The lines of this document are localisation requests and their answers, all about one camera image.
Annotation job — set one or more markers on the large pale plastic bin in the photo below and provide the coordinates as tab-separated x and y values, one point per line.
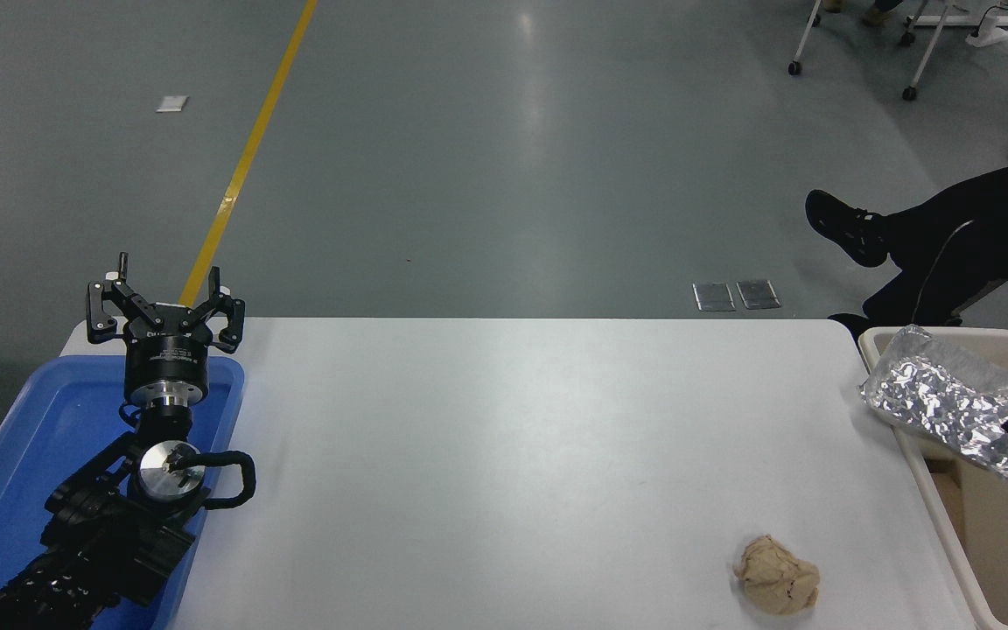
994	542

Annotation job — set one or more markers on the silver floor plate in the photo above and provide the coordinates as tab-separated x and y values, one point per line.
759	295
714	297

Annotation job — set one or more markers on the white power strip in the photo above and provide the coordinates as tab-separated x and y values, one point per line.
990	35

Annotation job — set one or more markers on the blue plastic tray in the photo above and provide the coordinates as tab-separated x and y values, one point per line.
31	437

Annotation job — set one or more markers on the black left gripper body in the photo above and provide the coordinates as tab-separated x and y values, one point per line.
167	363

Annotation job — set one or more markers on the white wheeled chair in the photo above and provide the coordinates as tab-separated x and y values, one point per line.
927	54

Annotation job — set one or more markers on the crumpled tan paper ball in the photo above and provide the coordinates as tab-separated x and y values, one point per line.
775	577

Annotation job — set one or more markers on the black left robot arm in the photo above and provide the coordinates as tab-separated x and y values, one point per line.
101	542

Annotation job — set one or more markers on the silver foil tray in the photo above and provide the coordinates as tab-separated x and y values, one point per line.
933	394

